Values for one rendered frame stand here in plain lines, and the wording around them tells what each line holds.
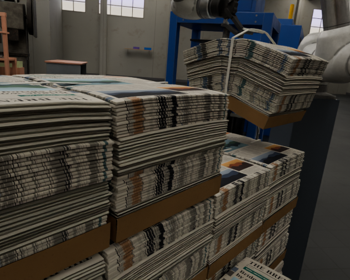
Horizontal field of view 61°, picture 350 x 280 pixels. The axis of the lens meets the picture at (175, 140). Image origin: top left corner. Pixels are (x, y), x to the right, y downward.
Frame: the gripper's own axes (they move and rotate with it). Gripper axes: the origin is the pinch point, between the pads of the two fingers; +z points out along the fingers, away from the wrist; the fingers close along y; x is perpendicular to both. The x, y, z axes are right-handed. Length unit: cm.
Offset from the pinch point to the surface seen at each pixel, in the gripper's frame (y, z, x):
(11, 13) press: 6, -969, -235
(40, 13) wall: -10, -1199, -414
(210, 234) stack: 54, 26, 47
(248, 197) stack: 50, 24, 30
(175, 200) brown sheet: 41, 25, 60
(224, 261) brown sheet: 65, 26, 39
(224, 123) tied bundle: 28, 23, 47
